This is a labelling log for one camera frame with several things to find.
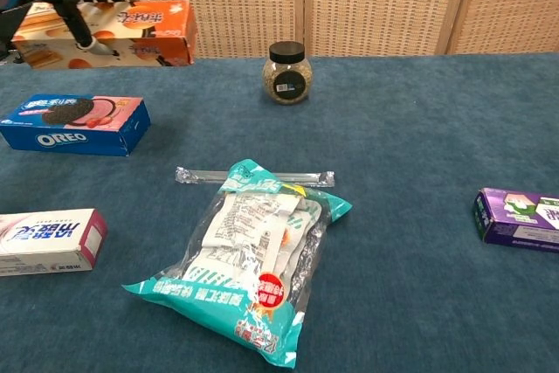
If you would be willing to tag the glass jar black lid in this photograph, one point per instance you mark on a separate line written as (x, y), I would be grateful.
(286, 78)

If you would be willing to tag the orange biscuit box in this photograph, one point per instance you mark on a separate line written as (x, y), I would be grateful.
(166, 32)

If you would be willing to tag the teal snack bag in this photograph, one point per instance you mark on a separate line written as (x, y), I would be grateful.
(244, 255)

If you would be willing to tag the white pink toothpaste box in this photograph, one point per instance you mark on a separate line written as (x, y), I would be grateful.
(43, 237)

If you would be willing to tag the black office chair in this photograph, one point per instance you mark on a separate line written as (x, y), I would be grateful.
(6, 28)

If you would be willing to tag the blue Oreo cookie box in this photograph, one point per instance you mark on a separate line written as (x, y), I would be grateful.
(74, 130)

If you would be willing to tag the purple carton box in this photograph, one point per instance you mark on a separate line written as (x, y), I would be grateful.
(519, 220)

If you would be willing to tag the clear plastic stick packet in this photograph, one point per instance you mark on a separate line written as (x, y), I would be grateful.
(201, 175)

